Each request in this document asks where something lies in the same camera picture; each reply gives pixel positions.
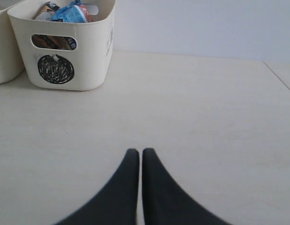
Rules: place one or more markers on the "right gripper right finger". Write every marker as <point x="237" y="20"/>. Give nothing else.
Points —
<point x="165" y="202"/>

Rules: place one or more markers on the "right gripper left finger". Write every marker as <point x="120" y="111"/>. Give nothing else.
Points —
<point x="116" y="202"/>

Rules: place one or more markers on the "blue instant noodle packet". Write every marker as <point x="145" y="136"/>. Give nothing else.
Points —
<point x="75" y="12"/>

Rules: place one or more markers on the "orange snack bag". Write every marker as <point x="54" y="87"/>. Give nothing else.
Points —
<point x="45" y="37"/>

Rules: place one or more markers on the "right cream plastic bin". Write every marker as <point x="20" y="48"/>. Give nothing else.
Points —
<point x="64" y="55"/>

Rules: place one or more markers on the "cream plastic bin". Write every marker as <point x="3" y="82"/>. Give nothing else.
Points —
<point x="64" y="55"/>
<point x="11" y="64"/>

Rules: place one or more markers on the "middle cream plastic bin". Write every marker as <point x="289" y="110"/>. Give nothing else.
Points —
<point x="11" y="64"/>

